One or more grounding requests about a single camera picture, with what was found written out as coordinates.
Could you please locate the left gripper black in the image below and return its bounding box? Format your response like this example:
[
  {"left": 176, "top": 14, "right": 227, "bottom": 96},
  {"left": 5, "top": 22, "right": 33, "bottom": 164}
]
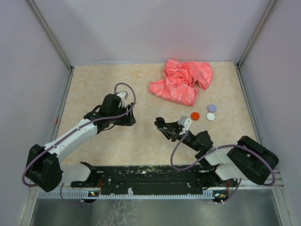
[{"left": 110, "top": 104, "right": 136, "bottom": 126}]

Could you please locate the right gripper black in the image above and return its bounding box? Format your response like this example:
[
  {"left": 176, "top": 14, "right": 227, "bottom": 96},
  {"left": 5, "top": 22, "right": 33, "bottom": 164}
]
[{"left": 158, "top": 121, "right": 201, "bottom": 152}]

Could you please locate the black earbud charging case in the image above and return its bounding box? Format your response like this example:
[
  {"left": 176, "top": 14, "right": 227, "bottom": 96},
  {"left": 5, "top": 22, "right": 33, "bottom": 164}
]
[{"left": 154, "top": 117, "right": 165, "bottom": 128}]

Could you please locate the orange earbud charging case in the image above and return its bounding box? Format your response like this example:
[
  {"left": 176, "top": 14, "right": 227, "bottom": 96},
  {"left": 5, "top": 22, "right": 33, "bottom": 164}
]
[{"left": 190, "top": 112, "right": 200, "bottom": 121}]

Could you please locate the white earbud charging case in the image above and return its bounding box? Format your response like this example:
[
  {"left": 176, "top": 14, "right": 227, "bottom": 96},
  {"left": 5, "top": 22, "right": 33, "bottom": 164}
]
[{"left": 206, "top": 113, "right": 215, "bottom": 121}]

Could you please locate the purple earbud charging case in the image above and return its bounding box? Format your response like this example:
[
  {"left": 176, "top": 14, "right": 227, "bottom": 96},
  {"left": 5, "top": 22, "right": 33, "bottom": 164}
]
[{"left": 207, "top": 105, "right": 217, "bottom": 113}]

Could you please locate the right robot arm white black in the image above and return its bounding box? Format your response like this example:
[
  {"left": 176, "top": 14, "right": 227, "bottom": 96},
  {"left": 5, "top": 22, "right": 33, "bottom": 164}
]
[{"left": 154, "top": 116, "right": 279, "bottom": 186}]

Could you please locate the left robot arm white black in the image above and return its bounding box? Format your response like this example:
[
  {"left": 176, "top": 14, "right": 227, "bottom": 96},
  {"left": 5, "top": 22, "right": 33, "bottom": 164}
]
[{"left": 22, "top": 91, "right": 136, "bottom": 192}]

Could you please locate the crumpled pink printed cloth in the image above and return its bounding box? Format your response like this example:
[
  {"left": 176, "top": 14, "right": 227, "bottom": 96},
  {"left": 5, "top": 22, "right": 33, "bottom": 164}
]
[{"left": 149, "top": 59, "right": 213, "bottom": 106}]

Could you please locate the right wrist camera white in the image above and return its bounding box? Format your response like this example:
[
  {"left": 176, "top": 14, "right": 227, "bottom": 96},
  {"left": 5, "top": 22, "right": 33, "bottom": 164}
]
[{"left": 177, "top": 116, "right": 192, "bottom": 134}]

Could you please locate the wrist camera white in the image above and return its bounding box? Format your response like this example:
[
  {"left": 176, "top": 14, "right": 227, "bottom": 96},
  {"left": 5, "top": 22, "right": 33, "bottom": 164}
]
[
  {"left": 115, "top": 91, "right": 128, "bottom": 105},
  {"left": 177, "top": 116, "right": 192, "bottom": 134}
]

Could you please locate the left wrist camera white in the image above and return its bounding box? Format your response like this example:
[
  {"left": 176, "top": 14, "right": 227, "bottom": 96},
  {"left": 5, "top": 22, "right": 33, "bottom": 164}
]
[{"left": 115, "top": 91, "right": 128, "bottom": 105}]

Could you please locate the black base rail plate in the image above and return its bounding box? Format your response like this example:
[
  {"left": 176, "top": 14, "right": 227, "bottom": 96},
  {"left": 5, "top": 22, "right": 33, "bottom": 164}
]
[{"left": 71, "top": 165, "right": 237, "bottom": 195}]

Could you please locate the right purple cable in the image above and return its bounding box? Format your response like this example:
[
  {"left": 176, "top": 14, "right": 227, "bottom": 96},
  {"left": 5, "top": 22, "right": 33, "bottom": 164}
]
[{"left": 170, "top": 134, "right": 277, "bottom": 186}]

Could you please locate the purple cable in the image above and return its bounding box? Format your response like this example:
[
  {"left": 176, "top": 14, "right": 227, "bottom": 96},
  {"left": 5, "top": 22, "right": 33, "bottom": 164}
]
[
  {"left": 170, "top": 134, "right": 277, "bottom": 186},
  {"left": 21, "top": 82, "right": 137, "bottom": 186}
]

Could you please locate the right aluminium frame post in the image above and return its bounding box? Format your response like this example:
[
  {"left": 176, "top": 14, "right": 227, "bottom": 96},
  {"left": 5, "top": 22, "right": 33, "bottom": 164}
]
[{"left": 236, "top": 0, "right": 277, "bottom": 69}]

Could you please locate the aluminium frame post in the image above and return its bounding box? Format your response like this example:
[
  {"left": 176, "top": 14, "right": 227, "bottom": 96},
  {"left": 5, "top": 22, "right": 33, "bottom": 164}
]
[
  {"left": 25, "top": 0, "right": 73, "bottom": 71},
  {"left": 236, "top": 0, "right": 277, "bottom": 69}
]

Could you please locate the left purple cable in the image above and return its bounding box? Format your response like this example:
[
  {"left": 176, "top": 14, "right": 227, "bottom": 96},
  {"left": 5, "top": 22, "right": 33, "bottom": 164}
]
[{"left": 21, "top": 82, "right": 137, "bottom": 186}]

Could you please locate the white slotted cable duct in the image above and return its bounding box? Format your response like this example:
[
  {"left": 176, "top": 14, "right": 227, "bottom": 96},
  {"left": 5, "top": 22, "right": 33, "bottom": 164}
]
[{"left": 37, "top": 189, "right": 231, "bottom": 199}]

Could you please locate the left aluminium frame post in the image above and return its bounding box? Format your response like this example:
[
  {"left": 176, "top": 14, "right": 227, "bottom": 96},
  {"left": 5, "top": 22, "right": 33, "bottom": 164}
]
[{"left": 25, "top": 0, "right": 73, "bottom": 71}]

